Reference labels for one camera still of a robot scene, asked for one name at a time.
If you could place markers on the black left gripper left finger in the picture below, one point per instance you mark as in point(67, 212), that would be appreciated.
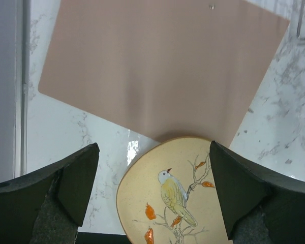
point(49, 205)

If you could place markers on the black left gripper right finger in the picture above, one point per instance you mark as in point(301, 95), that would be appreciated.
point(258, 205)

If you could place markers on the beige bird plate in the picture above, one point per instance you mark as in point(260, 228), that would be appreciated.
point(169, 196)

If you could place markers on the pink rectangular mat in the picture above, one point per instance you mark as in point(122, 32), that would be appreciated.
point(162, 68)

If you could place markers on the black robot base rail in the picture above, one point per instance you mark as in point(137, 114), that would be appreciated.
point(101, 238)

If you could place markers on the left aluminium frame post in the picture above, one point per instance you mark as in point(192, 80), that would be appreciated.
point(22, 31)

